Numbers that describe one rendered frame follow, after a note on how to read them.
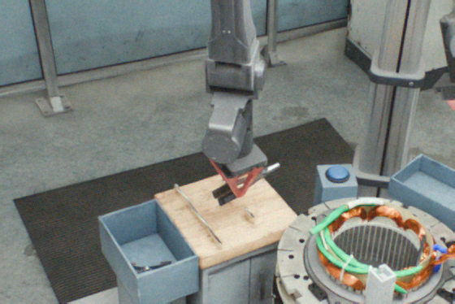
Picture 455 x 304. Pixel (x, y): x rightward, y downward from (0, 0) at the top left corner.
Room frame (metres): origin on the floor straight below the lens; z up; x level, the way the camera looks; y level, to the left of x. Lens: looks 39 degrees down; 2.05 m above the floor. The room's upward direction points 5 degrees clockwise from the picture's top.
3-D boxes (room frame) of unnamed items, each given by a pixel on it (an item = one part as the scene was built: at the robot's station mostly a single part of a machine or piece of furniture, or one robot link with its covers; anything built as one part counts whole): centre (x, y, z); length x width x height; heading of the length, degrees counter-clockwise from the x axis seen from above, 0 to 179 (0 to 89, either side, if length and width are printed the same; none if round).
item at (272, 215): (1.13, 0.12, 1.05); 0.20 x 0.19 x 0.02; 124
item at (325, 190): (1.29, -0.07, 0.91); 0.07 x 0.07 x 0.25; 11
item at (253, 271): (1.13, 0.12, 0.91); 0.19 x 0.19 x 0.26; 34
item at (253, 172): (1.09, 0.11, 1.18); 0.07 x 0.07 x 0.09; 36
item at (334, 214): (1.04, -0.07, 1.15); 0.15 x 0.04 x 0.02; 128
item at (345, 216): (1.07, -0.09, 1.12); 0.06 x 0.02 x 0.04; 128
